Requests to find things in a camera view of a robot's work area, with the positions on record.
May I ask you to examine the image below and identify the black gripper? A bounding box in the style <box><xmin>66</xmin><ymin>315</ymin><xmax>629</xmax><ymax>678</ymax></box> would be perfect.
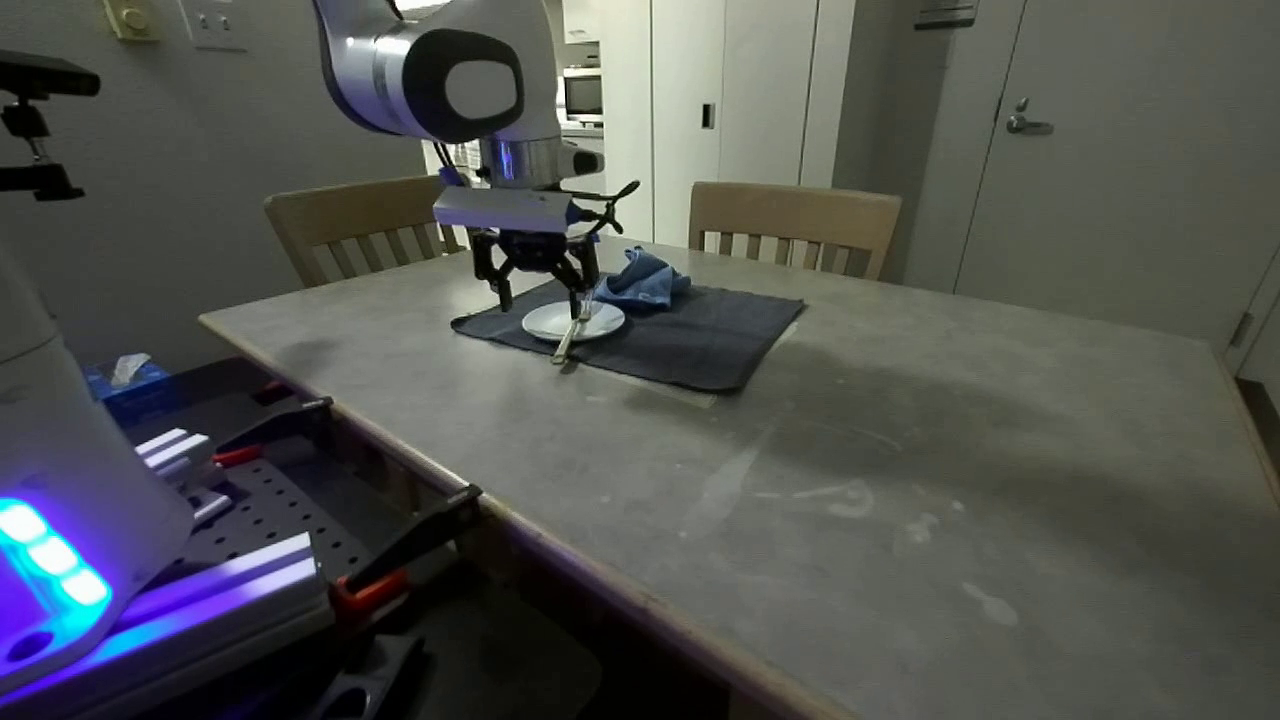
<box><xmin>462</xmin><ymin>225</ymin><xmax>605</xmax><ymax>328</ymax></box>

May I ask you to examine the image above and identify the silver metal fork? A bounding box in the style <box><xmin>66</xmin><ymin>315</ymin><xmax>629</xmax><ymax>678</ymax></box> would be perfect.
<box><xmin>550</xmin><ymin>310</ymin><xmax>591</xmax><ymax>372</ymax></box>

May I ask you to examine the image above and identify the white round plate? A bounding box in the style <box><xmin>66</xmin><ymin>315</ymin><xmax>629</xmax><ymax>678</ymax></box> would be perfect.
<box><xmin>517</xmin><ymin>297</ymin><xmax>629</xmax><ymax>347</ymax></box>

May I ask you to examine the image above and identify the gray fabric table mat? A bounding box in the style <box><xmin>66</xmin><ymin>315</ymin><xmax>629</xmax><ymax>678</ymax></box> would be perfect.
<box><xmin>448</xmin><ymin>265</ymin><xmax>810</xmax><ymax>401</ymax></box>

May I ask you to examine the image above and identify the crumpled blue cloth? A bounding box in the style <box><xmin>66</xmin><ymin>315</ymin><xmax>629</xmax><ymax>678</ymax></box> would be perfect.
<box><xmin>591</xmin><ymin>243</ymin><xmax>697</xmax><ymax>315</ymax></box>

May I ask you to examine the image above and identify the white microwave oven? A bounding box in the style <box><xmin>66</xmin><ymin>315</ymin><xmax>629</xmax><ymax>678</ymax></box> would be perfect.
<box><xmin>560</xmin><ymin>65</ymin><xmax>607</xmax><ymax>122</ymax></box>

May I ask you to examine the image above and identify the wooden slat-back chair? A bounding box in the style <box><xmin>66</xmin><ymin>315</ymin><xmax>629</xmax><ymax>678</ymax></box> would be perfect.
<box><xmin>684</xmin><ymin>177</ymin><xmax>906</xmax><ymax>285</ymax></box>
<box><xmin>259</xmin><ymin>170</ymin><xmax>488</xmax><ymax>292</ymax></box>

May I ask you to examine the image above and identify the white closet door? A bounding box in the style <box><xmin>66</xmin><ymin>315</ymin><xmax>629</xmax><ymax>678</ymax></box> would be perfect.
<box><xmin>649</xmin><ymin>0</ymin><xmax>821</xmax><ymax>252</ymax></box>

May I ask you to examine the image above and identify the black perforated breadboard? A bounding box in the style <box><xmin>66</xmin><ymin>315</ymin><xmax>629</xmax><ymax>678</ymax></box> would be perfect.
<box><xmin>170</xmin><ymin>457</ymin><xmax>372</xmax><ymax>580</ymax></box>

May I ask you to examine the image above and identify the short aluminium profile block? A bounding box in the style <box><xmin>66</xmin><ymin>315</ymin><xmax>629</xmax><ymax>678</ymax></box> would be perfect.
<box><xmin>131</xmin><ymin>422</ymin><xmax>225</xmax><ymax>488</ymax></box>

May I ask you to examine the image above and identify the blue tissue box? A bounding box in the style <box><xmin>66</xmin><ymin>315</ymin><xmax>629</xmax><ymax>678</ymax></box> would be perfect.
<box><xmin>85</xmin><ymin>347</ymin><xmax>176</xmax><ymax>408</ymax></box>

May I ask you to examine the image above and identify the gray room door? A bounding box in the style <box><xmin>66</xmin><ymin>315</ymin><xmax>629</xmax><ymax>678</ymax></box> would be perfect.
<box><xmin>953</xmin><ymin>0</ymin><xmax>1280</xmax><ymax>343</ymax></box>

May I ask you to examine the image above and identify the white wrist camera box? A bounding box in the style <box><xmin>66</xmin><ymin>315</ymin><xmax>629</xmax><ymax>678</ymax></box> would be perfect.
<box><xmin>433</xmin><ymin>184</ymin><xmax>571</xmax><ymax>238</ymax></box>

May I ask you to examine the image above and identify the black cable bracket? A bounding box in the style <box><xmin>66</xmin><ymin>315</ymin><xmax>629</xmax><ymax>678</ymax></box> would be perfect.
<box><xmin>562</xmin><ymin>177</ymin><xmax>643</xmax><ymax>248</ymax></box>

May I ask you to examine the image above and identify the black clamp red handle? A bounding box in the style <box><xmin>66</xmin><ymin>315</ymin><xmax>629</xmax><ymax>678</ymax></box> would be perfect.
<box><xmin>210</xmin><ymin>390</ymin><xmax>336</xmax><ymax>471</ymax></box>

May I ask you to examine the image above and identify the black clamp orange handle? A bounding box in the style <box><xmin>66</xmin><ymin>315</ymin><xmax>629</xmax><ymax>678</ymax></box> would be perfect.
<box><xmin>327</xmin><ymin>484</ymin><xmax>488</xmax><ymax>628</ymax></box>

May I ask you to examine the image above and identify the long aluminium extrusion rail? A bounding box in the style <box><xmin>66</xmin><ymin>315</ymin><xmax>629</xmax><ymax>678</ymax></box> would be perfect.
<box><xmin>0</xmin><ymin>530</ymin><xmax>333</xmax><ymax>720</ymax></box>

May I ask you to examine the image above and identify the white light switch plate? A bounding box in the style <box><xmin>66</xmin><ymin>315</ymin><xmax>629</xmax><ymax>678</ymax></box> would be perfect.
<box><xmin>176</xmin><ymin>0</ymin><xmax>256</xmax><ymax>57</ymax></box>

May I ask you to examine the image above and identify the yellow wall device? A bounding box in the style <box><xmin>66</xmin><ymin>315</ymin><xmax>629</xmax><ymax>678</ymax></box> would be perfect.
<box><xmin>99</xmin><ymin>0</ymin><xmax>162</xmax><ymax>45</ymax></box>

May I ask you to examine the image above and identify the gray wall sign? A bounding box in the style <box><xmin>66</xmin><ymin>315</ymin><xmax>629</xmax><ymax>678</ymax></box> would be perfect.
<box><xmin>913</xmin><ymin>0</ymin><xmax>983</xmax><ymax>33</ymax></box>

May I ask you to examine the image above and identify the metal door lever handle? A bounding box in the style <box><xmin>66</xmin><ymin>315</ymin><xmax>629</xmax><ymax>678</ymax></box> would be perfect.
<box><xmin>1005</xmin><ymin>97</ymin><xmax>1061</xmax><ymax>140</ymax></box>

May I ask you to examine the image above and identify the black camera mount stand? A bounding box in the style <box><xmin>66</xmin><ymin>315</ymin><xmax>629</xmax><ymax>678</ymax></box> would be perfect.
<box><xmin>0</xmin><ymin>49</ymin><xmax>103</xmax><ymax>204</ymax></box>

